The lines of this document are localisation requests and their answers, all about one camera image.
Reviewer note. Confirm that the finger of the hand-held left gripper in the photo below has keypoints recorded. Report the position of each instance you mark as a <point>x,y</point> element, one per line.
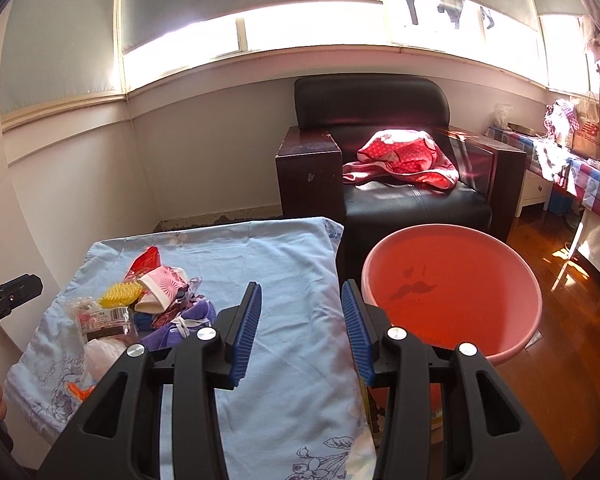
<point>10,295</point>

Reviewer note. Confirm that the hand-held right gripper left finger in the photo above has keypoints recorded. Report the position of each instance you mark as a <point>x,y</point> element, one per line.
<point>245,330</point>

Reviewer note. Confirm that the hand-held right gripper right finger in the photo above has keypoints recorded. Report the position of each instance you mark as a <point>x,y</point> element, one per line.
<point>355,330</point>

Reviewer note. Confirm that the pink paper cup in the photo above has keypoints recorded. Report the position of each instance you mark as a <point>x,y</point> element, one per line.
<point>162,287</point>

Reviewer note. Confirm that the pale pink plastic bag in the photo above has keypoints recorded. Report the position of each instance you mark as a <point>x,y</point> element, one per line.
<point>102,360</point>

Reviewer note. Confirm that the pink plastic basin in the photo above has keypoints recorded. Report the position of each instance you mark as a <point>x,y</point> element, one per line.
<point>455,270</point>

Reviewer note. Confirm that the purple wrapper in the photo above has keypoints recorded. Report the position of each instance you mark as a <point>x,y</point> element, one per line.
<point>180,335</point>

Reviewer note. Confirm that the light blue floral cloth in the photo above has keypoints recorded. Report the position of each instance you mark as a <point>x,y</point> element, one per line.
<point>290,260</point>

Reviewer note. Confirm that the red shiny wrapper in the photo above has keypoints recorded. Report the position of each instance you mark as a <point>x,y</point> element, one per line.
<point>147,262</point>

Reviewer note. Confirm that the orange plastic scrap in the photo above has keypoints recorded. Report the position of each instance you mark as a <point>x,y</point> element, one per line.
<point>80,391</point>

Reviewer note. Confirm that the black leather armchair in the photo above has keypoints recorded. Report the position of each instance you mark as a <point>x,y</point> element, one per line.
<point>405,205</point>

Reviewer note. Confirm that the red polka-dot cloth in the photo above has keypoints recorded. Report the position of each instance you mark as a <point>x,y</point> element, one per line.
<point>400,155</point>

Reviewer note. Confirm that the white drawer cabinet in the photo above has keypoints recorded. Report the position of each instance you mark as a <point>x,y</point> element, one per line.
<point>535,190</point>

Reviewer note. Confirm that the blue storage box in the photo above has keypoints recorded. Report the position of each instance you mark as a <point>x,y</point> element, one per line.
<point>560,202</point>

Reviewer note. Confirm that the brown paper shopping bag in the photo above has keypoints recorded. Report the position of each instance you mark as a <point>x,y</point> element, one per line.
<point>591,130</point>

